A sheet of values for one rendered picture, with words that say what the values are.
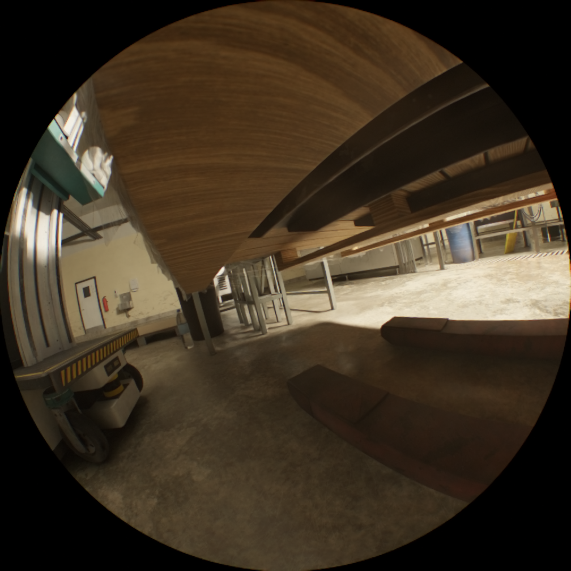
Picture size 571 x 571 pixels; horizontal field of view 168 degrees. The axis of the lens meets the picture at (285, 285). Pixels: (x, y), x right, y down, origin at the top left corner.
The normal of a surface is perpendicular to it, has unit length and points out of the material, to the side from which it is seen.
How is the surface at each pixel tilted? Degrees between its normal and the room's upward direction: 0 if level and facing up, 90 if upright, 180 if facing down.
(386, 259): 90
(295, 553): 0
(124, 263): 90
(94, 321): 90
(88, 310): 90
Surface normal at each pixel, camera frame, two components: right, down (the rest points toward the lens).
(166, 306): 0.46, -0.06
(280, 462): -0.24, -0.97
